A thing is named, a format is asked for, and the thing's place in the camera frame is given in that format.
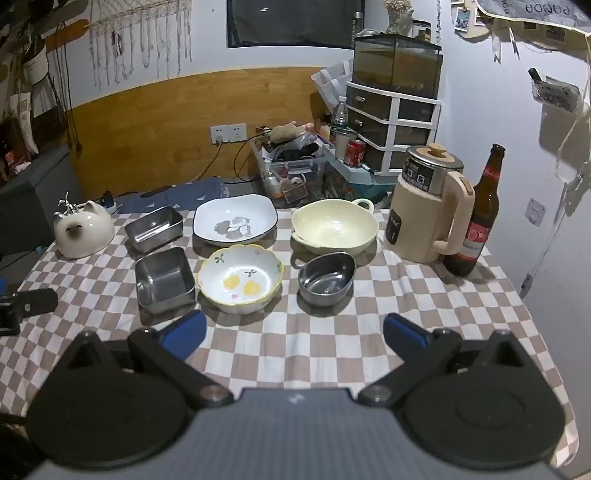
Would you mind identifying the rectangular stainless steel container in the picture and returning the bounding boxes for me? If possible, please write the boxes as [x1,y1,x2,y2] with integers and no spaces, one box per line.
[135,247,197,311]
[124,206,184,254]

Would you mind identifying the small silver metal figurine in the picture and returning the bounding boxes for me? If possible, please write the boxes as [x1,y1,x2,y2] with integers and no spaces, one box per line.
[57,192,85,219]

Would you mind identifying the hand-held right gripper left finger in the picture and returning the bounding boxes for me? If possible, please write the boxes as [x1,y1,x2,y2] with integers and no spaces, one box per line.
[60,310,234,409]

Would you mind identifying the white cup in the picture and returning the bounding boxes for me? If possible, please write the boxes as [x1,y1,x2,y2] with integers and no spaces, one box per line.
[335,128,358,158]

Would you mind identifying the white plastic drawer unit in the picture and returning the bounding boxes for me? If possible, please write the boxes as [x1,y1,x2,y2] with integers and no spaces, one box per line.
[345,82,439,175]

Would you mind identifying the cream bowl with handles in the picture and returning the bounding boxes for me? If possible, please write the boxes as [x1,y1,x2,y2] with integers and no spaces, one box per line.
[290,198,380,267]

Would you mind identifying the white wall socket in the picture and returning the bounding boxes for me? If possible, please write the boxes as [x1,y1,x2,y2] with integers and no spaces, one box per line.
[211,124,247,144]

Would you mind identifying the square white plate blue rim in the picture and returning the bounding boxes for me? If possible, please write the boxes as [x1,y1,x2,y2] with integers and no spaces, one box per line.
[192,194,278,247]

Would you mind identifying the dark framed window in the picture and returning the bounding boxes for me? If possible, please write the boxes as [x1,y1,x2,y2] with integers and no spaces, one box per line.
[226,0,365,48]

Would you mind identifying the brown white checkered tablecloth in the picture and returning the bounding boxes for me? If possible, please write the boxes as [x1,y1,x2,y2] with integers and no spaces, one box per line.
[0,208,580,467]

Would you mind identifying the clear plastic water bottle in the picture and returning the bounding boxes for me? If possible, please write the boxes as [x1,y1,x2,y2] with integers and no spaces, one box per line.
[330,96,348,141]

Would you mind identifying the cream electric kettle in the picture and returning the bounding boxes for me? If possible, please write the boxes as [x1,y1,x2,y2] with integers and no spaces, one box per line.
[386,143,476,264]

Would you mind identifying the orange wooden board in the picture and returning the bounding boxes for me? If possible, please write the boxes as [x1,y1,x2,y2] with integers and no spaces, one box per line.
[43,18,89,52]

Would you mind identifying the vase with dried flowers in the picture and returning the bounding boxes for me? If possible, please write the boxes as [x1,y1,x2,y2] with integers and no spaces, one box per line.
[383,0,415,36]

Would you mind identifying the black cable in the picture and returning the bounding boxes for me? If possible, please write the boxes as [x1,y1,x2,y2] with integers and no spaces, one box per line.
[233,126,274,183]

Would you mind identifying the grey fabric banner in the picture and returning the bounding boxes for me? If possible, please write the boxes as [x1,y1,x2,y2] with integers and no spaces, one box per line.
[475,0,591,43]

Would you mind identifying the white hanging bag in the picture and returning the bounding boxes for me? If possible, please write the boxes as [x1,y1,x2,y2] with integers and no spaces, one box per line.
[23,46,50,87]

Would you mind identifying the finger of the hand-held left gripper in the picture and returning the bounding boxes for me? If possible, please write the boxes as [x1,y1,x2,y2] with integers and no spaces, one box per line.
[0,288,58,336]

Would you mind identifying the glass fish tank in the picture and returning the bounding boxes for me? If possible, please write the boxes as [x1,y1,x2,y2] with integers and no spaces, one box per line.
[353,33,444,99]

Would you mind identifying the yellow cable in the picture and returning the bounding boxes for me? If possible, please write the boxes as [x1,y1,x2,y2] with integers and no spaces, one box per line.
[185,140,221,184]

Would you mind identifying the white macrame wall hanging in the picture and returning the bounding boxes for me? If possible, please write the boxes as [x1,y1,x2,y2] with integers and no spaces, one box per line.
[88,0,195,90]

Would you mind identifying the white wall hook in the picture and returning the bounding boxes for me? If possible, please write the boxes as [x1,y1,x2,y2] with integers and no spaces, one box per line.
[525,198,547,227]

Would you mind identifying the red soda can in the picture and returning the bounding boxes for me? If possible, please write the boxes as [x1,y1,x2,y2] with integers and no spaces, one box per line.
[344,138,367,167]

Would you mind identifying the wall photo prints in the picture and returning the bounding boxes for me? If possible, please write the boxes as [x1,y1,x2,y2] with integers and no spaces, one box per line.
[451,0,477,34]

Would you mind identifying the clear wall-mounted holder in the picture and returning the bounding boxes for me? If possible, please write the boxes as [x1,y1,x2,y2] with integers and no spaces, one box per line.
[527,68,581,112]

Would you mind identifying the grey cabinet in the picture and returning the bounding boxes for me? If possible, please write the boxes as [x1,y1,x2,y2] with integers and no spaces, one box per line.
[0,147,87,260]

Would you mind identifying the teal patterned box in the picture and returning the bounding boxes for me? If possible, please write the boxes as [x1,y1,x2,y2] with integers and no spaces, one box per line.
[323,159,394,209]

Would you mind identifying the white floral bowl yellow rim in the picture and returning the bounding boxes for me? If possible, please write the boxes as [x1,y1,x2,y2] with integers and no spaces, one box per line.
[197,244,284,315]

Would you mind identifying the brown beer bottle red label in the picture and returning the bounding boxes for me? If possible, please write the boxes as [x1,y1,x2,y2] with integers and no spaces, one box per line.
[443,144,506,278]

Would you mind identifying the white cat-shaped ceramic jar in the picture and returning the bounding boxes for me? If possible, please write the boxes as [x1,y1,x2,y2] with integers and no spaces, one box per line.
[52,200,115,259]

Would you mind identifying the brown plush toy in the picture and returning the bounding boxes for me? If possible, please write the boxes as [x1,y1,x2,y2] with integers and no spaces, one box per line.
[270,121,315,142]

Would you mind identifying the round stainless steel bowl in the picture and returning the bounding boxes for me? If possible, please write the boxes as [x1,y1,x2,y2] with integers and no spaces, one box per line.
[297,252,356,308]

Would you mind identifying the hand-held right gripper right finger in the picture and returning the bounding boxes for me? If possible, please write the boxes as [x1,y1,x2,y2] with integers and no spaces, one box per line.
[358,313,541,409]

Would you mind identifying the white patterned bag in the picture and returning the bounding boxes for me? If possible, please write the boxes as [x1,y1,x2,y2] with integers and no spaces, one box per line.
[310,59,356,112]

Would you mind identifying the clear plastic storage box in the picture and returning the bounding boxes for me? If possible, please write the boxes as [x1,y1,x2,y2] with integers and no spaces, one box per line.
[249,136,345,204]

